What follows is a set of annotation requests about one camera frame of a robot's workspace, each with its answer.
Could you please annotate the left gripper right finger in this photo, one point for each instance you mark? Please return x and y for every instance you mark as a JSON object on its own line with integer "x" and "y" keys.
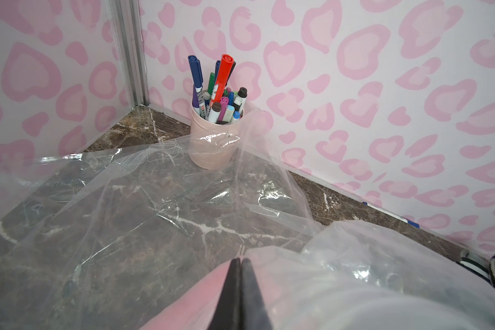
{"x": 254, "y": 315}

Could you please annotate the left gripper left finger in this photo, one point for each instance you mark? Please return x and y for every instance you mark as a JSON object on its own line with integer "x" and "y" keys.
{"x": 227, "y": 314}

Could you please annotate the clear plastic vacuum bag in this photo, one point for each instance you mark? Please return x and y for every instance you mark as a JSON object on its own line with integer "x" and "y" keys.
{"x": 142, "y": 238}

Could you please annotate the black white houndstooth blanket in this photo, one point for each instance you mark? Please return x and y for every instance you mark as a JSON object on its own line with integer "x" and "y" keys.
{"x": 479, "y": 266}

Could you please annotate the pink pen cup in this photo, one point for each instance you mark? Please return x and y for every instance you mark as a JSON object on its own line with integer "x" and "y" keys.
{"x": 212, "y": 146}

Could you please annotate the black marker pen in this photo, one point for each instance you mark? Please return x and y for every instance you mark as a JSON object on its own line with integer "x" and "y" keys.
{"x": 240, "y": 100}

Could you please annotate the purple marker pen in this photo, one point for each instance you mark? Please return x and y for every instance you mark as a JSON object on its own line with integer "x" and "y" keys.
{"x": 224, "y": 102}

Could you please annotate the green marker pen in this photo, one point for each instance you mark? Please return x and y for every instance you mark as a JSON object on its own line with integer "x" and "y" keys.
{"x": 211, "y": 83}

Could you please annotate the blue marker pen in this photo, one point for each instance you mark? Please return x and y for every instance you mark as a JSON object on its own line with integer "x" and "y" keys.
{"x": 197, "y": 76}

